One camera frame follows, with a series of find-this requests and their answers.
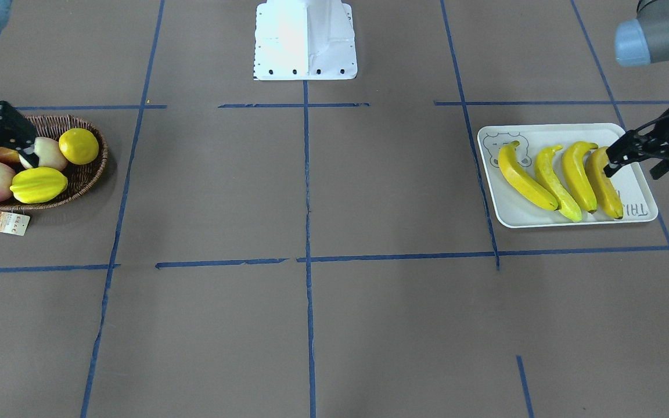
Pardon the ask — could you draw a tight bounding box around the brown wicker basket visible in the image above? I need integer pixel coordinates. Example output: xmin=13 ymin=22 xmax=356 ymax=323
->
xmin=0 ymin=114 xmax=109 ymax=211

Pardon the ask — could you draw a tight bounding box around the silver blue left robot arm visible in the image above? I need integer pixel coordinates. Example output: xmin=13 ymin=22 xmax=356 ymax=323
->
xmin=603 ymin=1 xmax=669 ymax=179

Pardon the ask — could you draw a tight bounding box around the white rectangular tray plate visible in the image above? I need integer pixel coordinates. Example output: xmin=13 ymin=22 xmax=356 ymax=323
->
xmin=476 ymin=122 xmax=659 ymax=228

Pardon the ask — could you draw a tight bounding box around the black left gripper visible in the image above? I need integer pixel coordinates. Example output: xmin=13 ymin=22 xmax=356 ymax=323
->
xmin=603 ymin=108 xmax=669 ymax=180

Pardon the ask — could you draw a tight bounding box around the yellow lemon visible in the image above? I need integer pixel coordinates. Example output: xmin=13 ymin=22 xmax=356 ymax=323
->
xmin=58 ymin=128 xmax=100 ymax=165

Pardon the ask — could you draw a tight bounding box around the paper price tag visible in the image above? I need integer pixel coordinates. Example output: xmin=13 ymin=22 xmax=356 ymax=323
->
xmin=0 ymin=211 xmax=30 ymax=236

